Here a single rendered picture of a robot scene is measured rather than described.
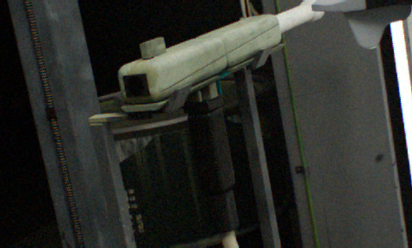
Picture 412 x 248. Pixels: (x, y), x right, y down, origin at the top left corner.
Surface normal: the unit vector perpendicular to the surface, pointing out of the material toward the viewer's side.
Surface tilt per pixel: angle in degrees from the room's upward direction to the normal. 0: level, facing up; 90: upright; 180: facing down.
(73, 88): 90
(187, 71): 90
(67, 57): 90
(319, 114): 90
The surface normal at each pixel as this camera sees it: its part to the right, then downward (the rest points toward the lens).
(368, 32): -0.04, 0.44
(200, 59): 0.87, -0.06
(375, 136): -0.46, 0.26
